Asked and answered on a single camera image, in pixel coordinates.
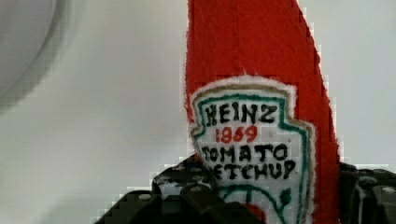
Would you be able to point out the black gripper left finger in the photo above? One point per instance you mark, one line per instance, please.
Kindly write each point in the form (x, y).
(184, 194)

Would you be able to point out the lilac round plate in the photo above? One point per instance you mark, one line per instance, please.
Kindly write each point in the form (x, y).
(31, 35)

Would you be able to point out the red plush ketchup bottle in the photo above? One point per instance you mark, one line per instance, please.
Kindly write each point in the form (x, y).
(260, 117)

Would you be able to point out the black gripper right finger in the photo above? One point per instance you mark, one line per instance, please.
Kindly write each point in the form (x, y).
(366, 196)

